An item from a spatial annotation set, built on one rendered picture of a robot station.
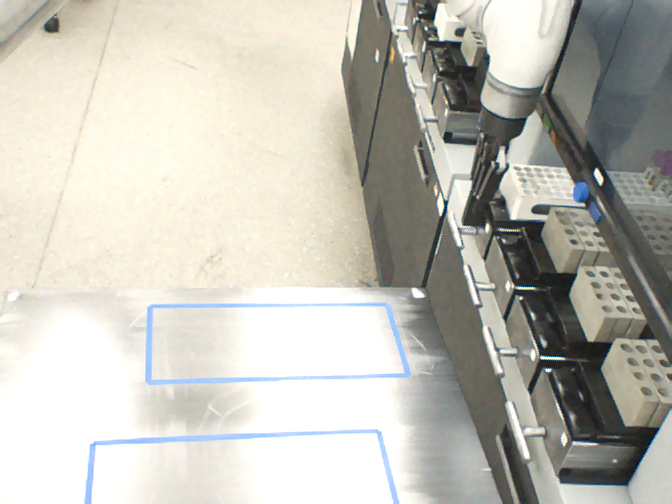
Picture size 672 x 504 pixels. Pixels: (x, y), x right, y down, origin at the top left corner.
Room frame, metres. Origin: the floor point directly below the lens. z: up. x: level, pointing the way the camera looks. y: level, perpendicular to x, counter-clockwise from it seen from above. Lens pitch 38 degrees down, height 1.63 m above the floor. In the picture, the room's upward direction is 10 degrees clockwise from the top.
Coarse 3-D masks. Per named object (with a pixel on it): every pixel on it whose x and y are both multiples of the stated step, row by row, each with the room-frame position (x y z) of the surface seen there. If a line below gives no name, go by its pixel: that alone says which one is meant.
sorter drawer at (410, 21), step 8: (408, 0) 2.16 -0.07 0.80; (416, 0) 2.13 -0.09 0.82; (424, 0) 2.13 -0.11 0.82; (408, 8) 2.14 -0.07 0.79; (416, 8) 2.08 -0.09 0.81; (424, 8) 2.08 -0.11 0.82; (408, 16) 2.13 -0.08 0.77; (416, 16) 2.05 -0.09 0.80; (424, 16) 2.05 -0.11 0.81; (432, 16) 2.05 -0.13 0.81; (392, 24) 2.10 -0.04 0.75; (408, 24) 2.11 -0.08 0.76; (416, 24) 2.03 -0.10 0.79; (408, 32) 2.09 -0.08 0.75
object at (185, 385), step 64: (0, 320) 0.77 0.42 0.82; (64, 320) 0.79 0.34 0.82; (128, 320) 0.81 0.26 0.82; (192, 320) 0.83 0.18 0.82; (256, 320) 0.85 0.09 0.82; (320, 320) 0.87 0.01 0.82; (384, 320) 0.90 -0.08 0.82; (0, 384) 0.66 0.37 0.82; (64, 384) 0.68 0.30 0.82; (128, 384) 0.70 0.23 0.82; (192, 384) 0.71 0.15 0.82; (256, 384) 0.73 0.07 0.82; (320, 384) 0.75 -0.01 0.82; (384, 384) 0.77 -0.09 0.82; (448, 384) 0.79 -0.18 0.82; (0, 448) 0.58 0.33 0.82; (64, 448) 0.59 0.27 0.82; (128, 448) 0.60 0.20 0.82; (192, 448) 0.62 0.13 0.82; (256, 448) 0.63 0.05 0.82; (320, 448) 0.65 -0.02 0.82; (384, 448) 0.67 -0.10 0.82; (448, 448) 0.68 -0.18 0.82
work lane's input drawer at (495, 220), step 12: (492, 204) 1.25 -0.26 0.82; (504, 204) 1.25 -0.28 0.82; (492, 216) 1.22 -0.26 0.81; (504, 216) 1.22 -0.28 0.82; (456, 228) 1.25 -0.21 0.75; (468, 228) 1.25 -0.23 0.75; (480, 228) 1.24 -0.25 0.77; (492, 228) 1.19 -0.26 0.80; (504, 228) 1.20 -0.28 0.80; (516, 228) 1.21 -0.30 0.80; (456, 240) 1.21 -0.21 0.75; (480, 240) 1.22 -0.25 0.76; (480, 252) 1.20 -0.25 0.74
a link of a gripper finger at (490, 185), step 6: (498, 162) 1.19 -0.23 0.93; (492, 168) 1.20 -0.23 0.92; (498, 168) 1.19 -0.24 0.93; (486, 174) 1.21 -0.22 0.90; (492, 174) 1.20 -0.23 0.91; (498, 174) 1.20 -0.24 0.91; (504, 174) 1.20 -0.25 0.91; (486, 180) 1.21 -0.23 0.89; (492, 180) 1.20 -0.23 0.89; (498, 180) 1.21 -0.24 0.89; (486, 186) 1.21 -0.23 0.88; (492, 186) 1.21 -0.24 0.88; (498, 186) 1.21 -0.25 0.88; (480, 192) 1.22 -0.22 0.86; (486, 192) 1.21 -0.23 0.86; (492, 192) 1.21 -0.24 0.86; (480, 198) 1.21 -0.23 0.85; (492, 198) 1.22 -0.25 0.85
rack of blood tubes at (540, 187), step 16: (512, 176) 1.27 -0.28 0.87; (528, 176) 1.29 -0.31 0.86; (544, 176) 1.29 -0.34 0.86; (560, 176) 1.31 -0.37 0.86; (512, 192) 1.24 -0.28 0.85; (528, 192) 1.24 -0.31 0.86; (544, 192) 1.24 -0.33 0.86; (560, 192) 1.25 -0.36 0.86; (512, 208) 1.22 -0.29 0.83; (528, 208) 1.22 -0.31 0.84; (544, 208) 1.28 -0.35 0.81
